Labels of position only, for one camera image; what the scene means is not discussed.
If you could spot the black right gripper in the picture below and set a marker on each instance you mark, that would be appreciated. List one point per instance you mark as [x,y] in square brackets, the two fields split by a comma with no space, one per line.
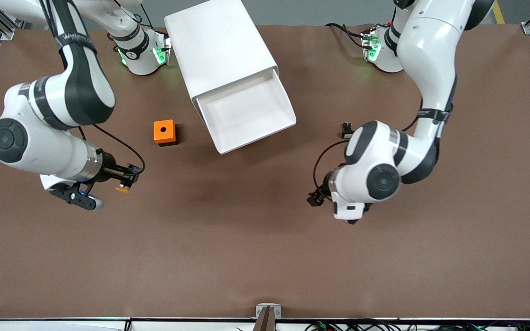
[111,171]

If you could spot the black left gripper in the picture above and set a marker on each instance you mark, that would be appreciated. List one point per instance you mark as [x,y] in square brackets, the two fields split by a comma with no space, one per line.
[321,193]

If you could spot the orange mushroom push button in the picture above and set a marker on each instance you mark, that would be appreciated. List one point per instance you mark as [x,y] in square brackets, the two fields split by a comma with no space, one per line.
[123,188]

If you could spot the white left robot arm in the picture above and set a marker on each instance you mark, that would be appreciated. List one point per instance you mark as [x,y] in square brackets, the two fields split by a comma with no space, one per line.
[430,55]

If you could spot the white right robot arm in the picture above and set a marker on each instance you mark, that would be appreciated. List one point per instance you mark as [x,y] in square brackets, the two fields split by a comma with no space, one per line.
[81,92]

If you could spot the black button with white cap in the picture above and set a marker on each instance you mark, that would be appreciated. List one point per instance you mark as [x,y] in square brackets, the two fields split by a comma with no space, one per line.
[347,130]

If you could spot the green lit base box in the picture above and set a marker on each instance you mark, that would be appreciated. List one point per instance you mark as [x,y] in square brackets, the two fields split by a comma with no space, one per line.
[160,54]
[371,48]

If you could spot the brown pole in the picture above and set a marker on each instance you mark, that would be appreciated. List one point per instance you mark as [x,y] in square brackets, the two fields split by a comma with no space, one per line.
[265,322]

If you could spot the orange button enclosure box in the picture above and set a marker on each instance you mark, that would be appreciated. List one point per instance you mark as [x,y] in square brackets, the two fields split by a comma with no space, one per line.
[157,135]

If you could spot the grey metal bracket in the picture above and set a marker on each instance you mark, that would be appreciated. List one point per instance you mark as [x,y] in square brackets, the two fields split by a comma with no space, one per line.
[278,312]

